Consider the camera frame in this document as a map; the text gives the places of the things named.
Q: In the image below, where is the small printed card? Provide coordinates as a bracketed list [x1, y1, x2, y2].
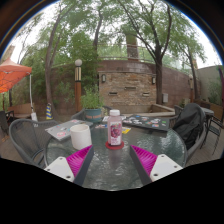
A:
[94, 123, 109, 130]

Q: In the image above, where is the black laptop with stickers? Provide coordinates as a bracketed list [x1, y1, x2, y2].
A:
[122, 114, 171, 132]

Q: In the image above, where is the leaning-trunk green tree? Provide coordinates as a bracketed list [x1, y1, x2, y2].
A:
[19, 0, 98, 118]

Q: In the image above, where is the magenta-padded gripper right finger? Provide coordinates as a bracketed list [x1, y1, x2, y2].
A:
[128, 144, 184, 186]

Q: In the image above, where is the brown lamp post white globe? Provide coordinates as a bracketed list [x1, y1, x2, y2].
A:
[187, 73, 195, 104]

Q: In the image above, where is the grey wall utility box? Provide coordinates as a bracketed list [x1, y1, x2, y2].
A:
[161, 92, 170, 104]

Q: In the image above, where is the white cup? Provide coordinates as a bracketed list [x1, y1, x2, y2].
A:
[69, 123, 93, 151]

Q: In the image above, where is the black backpack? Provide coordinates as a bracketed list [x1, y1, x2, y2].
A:
[172, 102, 203, 150]

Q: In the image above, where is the green plant in teal pot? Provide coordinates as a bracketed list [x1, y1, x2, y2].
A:
[80, 87, 105, 123]

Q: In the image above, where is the silver laptop with stickers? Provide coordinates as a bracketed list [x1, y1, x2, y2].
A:
[44, 118, 94, 141]

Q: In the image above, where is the slim-trunk green tree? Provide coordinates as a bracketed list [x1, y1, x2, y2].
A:
[176, 29, 214, 104]

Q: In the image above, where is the round dark patio table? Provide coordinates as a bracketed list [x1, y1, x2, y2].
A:
[199, 106, 215, 118]

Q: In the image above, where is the thin-trunk green tree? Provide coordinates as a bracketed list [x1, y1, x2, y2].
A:
[78, 1, 121, 61]

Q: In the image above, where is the pink drink bottle white cap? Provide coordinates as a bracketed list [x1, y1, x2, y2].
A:
[107, 109, 123, 147]

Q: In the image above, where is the dark forked-trunk tree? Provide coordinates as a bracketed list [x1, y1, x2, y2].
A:
[116, 0, 204, 106]

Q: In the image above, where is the striped lamp post white globe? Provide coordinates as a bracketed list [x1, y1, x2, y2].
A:
[73, 58, 84, 113]

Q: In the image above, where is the orange patio umbrella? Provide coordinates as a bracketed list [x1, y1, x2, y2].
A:
[0, 57, 39, 122]

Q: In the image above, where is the blue yellow striped cone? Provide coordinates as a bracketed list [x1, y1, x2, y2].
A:
[45, 102, 55, 121]

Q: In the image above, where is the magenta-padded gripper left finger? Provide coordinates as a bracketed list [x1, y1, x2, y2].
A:
[43, 144, 95, 187]

